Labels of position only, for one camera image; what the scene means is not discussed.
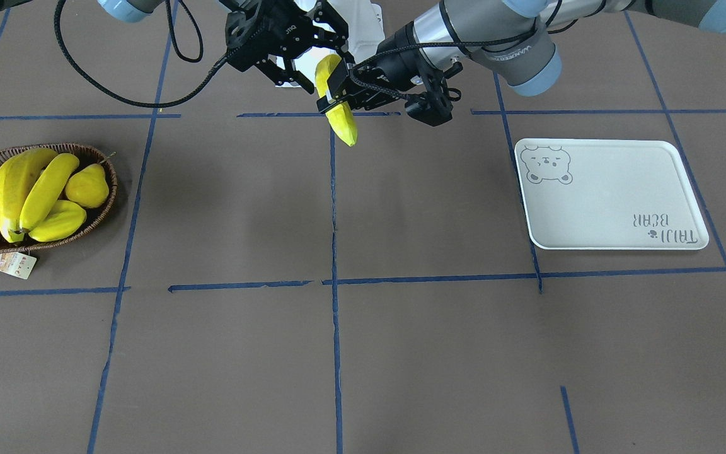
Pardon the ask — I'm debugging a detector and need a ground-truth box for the yellow curved fruit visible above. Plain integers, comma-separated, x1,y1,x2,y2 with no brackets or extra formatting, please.
28,199,88,242

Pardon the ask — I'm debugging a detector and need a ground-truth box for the paper basket tag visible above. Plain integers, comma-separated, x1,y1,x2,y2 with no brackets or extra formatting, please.
0,251,38,281

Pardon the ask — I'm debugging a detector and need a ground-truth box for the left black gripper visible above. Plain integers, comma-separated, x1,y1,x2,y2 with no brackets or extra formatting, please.
316,25,462,127

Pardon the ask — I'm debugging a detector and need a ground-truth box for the yellow banana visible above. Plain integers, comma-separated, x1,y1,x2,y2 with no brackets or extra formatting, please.
18,153,79,233
314,54,358,147
0,148,57,244

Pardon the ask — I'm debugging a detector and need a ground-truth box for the yellow pear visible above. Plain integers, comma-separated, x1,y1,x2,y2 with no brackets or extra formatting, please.
64,163,110,209

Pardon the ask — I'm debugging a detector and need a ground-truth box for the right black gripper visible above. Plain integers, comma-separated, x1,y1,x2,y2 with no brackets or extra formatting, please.
224,1,349,95

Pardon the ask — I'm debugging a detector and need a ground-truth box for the white rectangular bear tray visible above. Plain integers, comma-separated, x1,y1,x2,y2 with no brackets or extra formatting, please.
514,138,710,251

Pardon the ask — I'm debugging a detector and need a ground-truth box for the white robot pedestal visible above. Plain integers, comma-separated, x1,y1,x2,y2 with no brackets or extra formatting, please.
275,0,384,90

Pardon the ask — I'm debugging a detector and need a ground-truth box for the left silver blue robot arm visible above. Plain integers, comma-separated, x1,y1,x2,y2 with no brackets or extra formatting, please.
317,1,726,126

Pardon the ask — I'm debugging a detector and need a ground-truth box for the brown wicker basket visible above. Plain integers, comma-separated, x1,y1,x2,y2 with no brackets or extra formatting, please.
0,142,118,253

